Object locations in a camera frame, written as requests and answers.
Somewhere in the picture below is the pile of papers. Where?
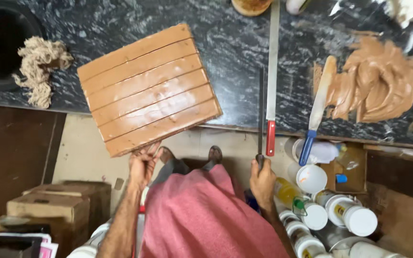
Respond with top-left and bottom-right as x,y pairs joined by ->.
0,225 -> 59,258

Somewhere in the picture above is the person's right foot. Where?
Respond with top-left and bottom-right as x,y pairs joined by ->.
208,145 -> 223,166

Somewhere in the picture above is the brown carton with bottles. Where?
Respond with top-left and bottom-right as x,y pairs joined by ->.
320,143 -> 368,194

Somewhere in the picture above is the long knife with red handle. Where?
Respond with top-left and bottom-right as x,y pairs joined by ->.
266,0 -> 281,157

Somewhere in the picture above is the palette knife with blue handle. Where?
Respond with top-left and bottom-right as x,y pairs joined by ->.
298,55 -> 337,167

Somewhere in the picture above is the black round sink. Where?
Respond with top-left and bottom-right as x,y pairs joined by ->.
0,0 -> 46,92

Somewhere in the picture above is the heap of brown cream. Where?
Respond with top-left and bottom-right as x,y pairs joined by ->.
313,35 -> 413,124

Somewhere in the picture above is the sliced brown cake slab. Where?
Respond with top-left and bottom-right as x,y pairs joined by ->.
77,24 -> 223,158

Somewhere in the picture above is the person's foot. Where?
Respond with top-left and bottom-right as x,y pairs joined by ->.
158,146 -> 177,166
208,145 -> 223,166

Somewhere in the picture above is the cluster of white lidded jars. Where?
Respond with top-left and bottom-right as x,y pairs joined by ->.
278,190 -> 408,258

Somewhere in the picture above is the person's left hand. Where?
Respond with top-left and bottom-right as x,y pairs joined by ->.
129,142 -> 164,191

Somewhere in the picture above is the round brown cake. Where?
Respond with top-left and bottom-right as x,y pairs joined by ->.
231,0 -> 274,17

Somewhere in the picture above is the yellow bottle with green cap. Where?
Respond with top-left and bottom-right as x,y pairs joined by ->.
274,177 -> 307,216

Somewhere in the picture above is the stack of cardboard boxes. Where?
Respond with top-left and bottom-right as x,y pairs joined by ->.
0,180 -> 112,258

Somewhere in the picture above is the person's right hand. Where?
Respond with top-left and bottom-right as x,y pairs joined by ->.
250,158 -> 277,211

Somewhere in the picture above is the white bucket with plastic bag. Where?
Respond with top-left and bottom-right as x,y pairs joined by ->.
284,138 -> 340,166

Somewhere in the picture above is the white plastic tub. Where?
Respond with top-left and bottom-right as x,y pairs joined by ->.
288,162 -> 328,195

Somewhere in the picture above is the thin black knife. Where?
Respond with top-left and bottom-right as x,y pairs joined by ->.
256,67 -> 265,171

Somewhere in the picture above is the person's left foot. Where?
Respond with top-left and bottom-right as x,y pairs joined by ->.
158,146 -> 177,166

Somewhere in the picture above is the beige rag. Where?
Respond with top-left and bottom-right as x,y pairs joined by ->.
12,36 -> 75,109

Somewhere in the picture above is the white round container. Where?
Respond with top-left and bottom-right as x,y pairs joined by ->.
286,0 -> 313,16

